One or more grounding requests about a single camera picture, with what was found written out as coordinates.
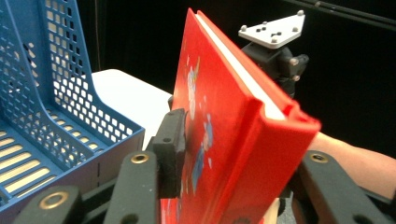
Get red picture book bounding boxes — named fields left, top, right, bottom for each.
left=160, top=8, right=321, bottom=224

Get black curtain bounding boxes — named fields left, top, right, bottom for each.
left=76, top=0, right=396, bottom=157

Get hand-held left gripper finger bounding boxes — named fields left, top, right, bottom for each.
left=151, top=107, right=188, bottom=200

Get blue plastic file rack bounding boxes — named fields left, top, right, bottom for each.
left=0, top=0, right=146, bottom=220

